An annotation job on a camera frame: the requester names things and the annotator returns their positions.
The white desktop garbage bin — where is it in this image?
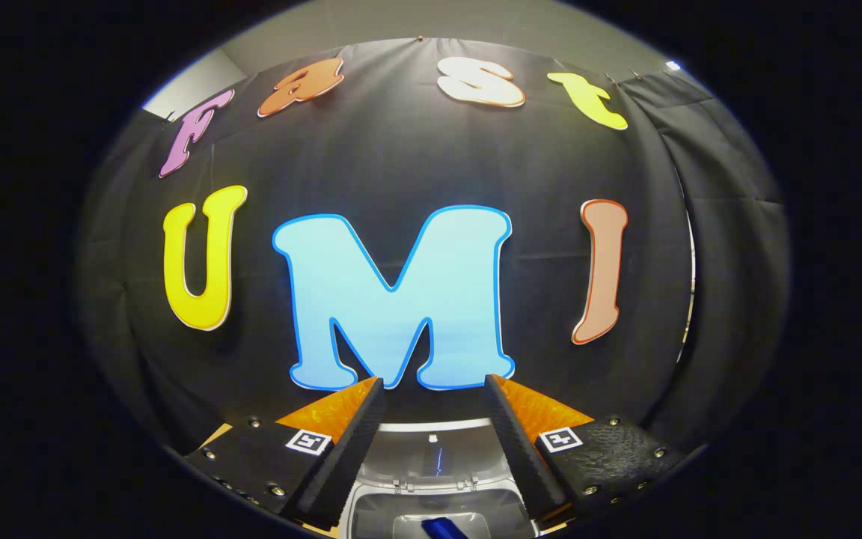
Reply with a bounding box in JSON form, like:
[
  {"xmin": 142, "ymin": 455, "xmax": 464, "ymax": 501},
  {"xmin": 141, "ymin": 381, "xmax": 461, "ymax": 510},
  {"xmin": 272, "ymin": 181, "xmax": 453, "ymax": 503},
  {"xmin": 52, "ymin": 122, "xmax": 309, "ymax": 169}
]
[{"xmin": 337, "ymin": 418, "xmax": 551, "ymax": 539}]

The black backdrop cloth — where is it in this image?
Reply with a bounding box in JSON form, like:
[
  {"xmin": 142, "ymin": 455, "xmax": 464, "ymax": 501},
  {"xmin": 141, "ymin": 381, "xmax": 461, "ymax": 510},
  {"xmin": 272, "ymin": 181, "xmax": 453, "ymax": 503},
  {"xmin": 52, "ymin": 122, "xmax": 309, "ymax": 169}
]
[{"xmin": 76, "ymin": 36, "xmax": 791, "ymax": 457}]

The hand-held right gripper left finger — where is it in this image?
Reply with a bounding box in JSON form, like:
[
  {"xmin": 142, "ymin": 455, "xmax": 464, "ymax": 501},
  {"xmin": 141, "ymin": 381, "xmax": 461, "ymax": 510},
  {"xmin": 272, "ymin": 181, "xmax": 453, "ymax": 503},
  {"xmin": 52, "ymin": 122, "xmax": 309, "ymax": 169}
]
[{"xmin": 184, "ymin": 377, "xmax": 387, "ymax": 532}]

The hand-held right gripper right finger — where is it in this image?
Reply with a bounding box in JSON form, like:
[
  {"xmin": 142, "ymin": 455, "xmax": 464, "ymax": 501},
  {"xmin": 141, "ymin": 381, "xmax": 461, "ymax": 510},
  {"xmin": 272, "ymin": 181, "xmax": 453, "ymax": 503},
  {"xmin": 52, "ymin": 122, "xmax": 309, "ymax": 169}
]
[{"xmin": 483, "ymin": 374, "xmax": 690, "ymax": 525}]

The silver pop can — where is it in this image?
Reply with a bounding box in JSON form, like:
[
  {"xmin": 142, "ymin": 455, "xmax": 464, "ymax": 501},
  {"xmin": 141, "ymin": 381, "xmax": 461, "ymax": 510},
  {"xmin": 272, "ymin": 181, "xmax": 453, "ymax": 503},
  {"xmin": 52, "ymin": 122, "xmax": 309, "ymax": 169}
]
[{"xmin": 420, "ymin": 517, "xmax": 471, "ymax": 539}]

